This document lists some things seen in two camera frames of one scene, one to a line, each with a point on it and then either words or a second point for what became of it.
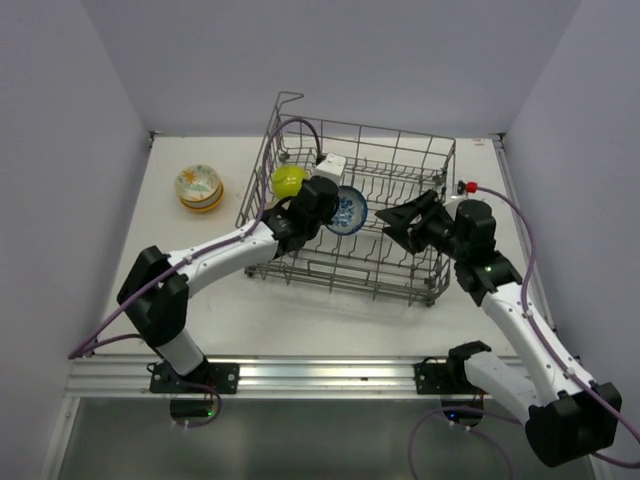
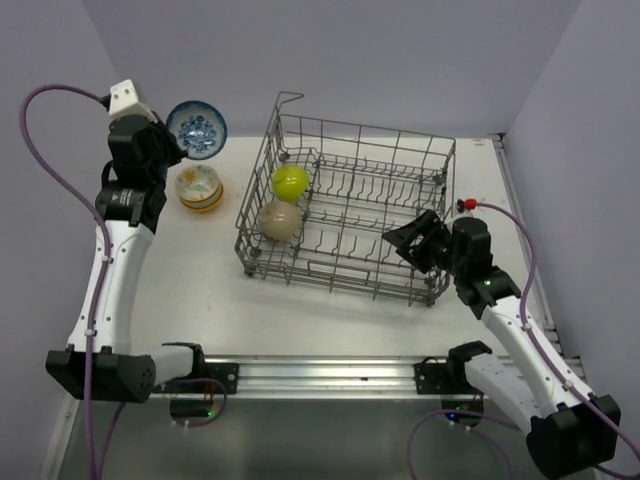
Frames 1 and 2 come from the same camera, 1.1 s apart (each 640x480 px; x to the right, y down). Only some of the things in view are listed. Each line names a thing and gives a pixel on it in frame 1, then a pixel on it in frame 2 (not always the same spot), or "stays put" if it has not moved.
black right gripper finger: [402, 212] -> [404, 235]
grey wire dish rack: [315, 193] stays put
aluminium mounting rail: [260, 378] stays put
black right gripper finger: [398, 230] -> [420, 253]
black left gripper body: [313, 228] -> [161, 165]
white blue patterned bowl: [351, 211] -> [200, 127]
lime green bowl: [287, 180] stays put
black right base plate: [444, 378] stays put
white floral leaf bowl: [197, 183] stays put
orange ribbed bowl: [208, 208] stays put
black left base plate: [221, 377] stays put
